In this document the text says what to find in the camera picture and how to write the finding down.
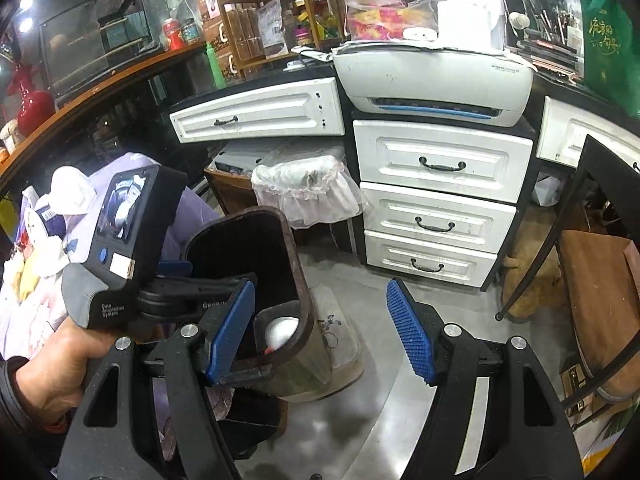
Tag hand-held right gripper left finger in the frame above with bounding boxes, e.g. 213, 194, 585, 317
57, 280, 273, 480

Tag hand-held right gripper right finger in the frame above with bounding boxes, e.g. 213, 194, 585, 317
386, 277, 586, 480

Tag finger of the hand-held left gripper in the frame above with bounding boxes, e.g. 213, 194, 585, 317
136, 260, 259, 321

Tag brown trash bin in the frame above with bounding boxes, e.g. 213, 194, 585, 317
184, 206, 335, 401

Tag person's left forearm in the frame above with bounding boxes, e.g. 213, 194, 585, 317
0, 357, 56, 466

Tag person's left hand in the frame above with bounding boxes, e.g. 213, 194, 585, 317
9, 317, 118, 428

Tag white paper ball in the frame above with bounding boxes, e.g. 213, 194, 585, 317
264, 316, 301, 356

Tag crumpled white tissue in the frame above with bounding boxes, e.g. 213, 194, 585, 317
47, 166, 98, 216

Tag blue white carton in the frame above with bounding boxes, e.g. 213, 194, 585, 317
35, 195, 68, 226

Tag small white drawer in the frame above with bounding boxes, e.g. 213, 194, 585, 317
364, 230, 499, 288

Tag wooden crate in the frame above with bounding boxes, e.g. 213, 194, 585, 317
204, 162, 261, 216

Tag brown fluffy rug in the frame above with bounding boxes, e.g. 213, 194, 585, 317
500, 240, 563, 318

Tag medium white drawer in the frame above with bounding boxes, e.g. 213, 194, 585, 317
360, 181, 518, 261

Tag white lace stool cover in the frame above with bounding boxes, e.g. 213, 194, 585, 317
250, 155, 368, 231

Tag curved wooden counter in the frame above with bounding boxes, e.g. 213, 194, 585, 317
0, 40, 208, 186

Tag red vase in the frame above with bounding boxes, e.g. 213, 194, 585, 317
10, 62, 55, 137

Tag brown seat cushion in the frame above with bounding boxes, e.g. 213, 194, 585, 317
557, 230, 640, 396

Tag wide white drawer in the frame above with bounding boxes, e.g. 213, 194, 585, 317
169, 77, 347, 143

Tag large white drawer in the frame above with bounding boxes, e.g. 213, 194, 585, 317
352, 119, 535, 204

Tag green bottle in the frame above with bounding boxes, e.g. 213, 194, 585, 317
205, 42, 226, 87

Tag brown printed cardboard box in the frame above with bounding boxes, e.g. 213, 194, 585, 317
200, 16, 233, 51
217, 50, 242, 81

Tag glass display case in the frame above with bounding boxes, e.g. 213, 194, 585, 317
37, 0, 166, 98

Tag red tin can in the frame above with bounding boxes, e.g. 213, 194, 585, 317
162, 17, 186, 52

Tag brown cardboard piece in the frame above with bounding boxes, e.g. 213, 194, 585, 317
622, 247, 640, 346

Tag white desk drawer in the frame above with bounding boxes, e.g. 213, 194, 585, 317
535, 96, 640, 173

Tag grey foil pouch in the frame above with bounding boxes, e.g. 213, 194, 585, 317
257, 0, 288, 58

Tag black metal chair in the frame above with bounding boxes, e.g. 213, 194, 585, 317
495, 134, 640, 421

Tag white printer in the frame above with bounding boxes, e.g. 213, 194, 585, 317
332, 42, 535, 128

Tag clear plastic bag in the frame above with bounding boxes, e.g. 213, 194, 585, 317
344, 0, 448, 43

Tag white tissue pack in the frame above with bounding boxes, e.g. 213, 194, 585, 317
437, 0, 506, 53

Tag green tote bag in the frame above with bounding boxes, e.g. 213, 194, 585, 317
575, 0, 633, 106

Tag vanity mirror with bulbs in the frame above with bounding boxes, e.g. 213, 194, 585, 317
502, 0, 588, 86

